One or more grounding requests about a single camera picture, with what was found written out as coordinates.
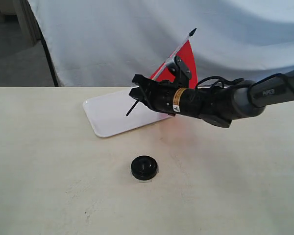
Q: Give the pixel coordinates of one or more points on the black round flag base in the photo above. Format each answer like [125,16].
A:
[144,167]

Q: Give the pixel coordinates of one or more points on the red flag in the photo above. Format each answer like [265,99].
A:
[163,75]

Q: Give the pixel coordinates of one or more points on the white backdrop cloth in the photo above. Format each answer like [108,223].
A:
[97,43]

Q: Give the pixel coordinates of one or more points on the black backdrop stand pole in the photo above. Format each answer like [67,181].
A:
[48,58]

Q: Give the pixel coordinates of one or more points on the white plastic tray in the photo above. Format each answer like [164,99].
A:
[107,114]

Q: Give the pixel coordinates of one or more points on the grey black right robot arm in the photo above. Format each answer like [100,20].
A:
[215,100]

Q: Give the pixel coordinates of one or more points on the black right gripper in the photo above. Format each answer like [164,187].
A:
[167,98]

